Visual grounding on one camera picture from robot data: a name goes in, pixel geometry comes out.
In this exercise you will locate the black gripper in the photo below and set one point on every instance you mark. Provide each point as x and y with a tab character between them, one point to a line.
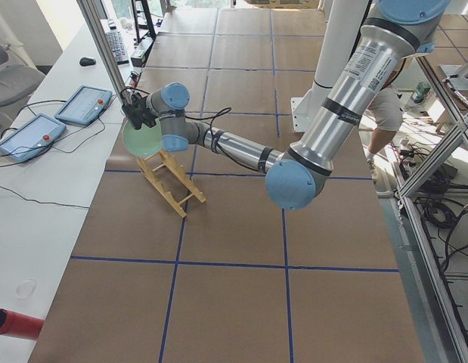
147	116

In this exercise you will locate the pale green plate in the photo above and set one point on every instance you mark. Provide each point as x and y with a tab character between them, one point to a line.
143	142

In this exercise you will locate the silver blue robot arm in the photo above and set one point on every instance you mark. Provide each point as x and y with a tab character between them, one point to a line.
366	41

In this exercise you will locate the upper blue teach pendant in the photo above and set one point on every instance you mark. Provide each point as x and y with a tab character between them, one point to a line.
84	106

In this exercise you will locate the blue teach pendant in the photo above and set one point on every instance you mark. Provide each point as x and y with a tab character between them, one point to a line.
84	106
32	138

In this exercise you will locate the wooden dish rack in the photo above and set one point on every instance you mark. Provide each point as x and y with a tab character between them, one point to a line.
168	177

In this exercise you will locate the black computer mouse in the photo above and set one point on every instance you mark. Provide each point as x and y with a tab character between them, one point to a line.
87	61

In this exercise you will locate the black keyboard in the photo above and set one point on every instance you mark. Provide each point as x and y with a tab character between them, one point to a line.
117	46

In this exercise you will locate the lower blue teach pendant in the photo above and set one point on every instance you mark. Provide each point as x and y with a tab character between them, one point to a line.
32	138

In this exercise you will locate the grey office chair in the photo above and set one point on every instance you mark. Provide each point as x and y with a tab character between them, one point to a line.
17	84

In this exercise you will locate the person in beige clothes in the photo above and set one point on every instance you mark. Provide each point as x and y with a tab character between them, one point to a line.
385	108

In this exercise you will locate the red cylinder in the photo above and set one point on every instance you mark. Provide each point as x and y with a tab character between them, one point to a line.
14	324

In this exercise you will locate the aluminium frame post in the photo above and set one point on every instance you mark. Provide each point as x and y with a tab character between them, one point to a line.
92	19

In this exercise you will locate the white pedestal column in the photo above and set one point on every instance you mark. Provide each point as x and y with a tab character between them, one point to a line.
320	64

